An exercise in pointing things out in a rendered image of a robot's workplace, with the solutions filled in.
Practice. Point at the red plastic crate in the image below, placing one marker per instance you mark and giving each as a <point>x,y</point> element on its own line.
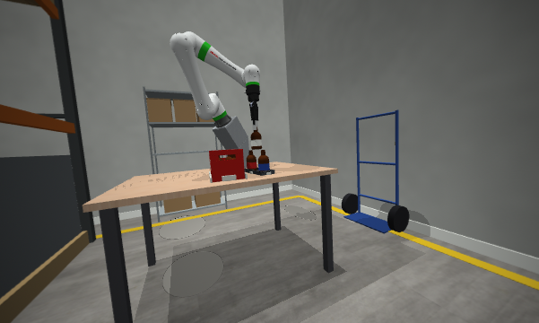
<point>226,167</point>

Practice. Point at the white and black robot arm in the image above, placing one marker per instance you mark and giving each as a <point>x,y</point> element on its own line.
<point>182,45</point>

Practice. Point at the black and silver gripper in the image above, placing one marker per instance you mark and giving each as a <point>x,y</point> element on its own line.
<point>254,98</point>

